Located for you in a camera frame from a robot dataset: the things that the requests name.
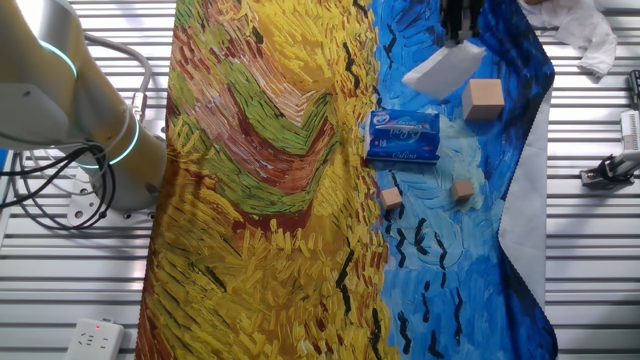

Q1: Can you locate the large wooden cube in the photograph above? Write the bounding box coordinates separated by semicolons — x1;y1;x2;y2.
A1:
461;78;506;123

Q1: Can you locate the black object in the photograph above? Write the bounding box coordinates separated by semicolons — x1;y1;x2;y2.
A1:
628;69;640;111

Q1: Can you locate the crumpled white tissue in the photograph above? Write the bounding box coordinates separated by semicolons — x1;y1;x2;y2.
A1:
519;0;619;77

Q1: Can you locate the white ribbed device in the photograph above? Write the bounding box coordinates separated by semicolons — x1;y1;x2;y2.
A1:
618;108;640;154

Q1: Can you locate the grey metal bracket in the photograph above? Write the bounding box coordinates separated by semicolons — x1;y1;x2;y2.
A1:
579;152;640;190

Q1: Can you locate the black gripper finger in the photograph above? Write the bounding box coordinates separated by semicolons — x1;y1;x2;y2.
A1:
440;0;456;47
453;0;485;49

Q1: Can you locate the blue tissue pack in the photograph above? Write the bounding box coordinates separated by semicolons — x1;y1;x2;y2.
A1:
364;108;442;164

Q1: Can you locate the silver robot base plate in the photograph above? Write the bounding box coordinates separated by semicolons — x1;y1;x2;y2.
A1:
66;169;161;227

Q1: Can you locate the black cable bundle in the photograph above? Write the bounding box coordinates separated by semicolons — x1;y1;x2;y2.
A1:
0;142;117;232

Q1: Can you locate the Van Gogh print tablecloth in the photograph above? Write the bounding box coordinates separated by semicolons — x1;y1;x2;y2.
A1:
134;0;560;360

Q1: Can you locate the grey hose with connector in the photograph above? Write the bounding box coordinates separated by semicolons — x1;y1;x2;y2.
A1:
83;32;154;124

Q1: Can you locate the small wooden cube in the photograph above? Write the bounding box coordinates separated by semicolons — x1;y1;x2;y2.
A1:
452;179;476;203
380;187;404;211

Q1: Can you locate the white paper napkin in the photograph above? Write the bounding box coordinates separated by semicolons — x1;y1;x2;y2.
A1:
401;40;487;100

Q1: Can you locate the white power strip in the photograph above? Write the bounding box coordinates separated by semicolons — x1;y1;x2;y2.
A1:
63;317;125;360

